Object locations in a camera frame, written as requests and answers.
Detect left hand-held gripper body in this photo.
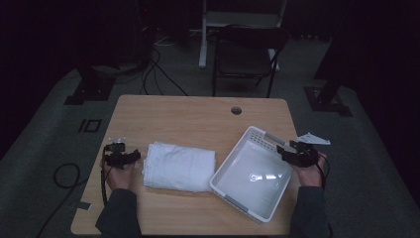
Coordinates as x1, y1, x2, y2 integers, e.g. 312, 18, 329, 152
104, 136, 133, 171

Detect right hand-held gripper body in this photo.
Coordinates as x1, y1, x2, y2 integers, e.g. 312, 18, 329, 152
286, 132, 332, 169

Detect white plastic basket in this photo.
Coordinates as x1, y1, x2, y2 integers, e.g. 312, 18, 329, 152
209, 125, 295, 224

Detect white towel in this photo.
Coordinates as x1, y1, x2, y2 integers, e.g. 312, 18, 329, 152
142, 141, 218, 193

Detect person's left hand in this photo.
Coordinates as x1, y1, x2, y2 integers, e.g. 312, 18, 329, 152
102, 162, 137, 191

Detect person's right hand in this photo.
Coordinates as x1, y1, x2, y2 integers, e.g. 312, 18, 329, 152
291, 152, 329, 188

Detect black stand base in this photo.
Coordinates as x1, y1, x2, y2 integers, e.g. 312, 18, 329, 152
63, 64, 117, 106
303, 29, 354, 118

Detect black folding chair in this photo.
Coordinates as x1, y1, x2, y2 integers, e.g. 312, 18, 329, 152
211, 25, 290, 99

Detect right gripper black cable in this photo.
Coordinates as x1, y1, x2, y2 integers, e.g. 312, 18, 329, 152
315, 152, 331, 192

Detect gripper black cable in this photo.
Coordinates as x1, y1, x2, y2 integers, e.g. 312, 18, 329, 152
100, 146, 111, 206
315, 152, 331, 192

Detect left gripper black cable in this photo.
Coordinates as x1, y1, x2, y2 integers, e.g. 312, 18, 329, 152
100, 146, 111, 206

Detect black floor cable loop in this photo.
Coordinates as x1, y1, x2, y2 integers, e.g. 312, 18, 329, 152
35, 162, 91, 238

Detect black floor cables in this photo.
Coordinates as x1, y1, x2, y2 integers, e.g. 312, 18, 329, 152
140, 46, 190, 97

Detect white desk frame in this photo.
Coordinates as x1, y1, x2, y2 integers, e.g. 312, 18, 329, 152
197, 0, 289, 72

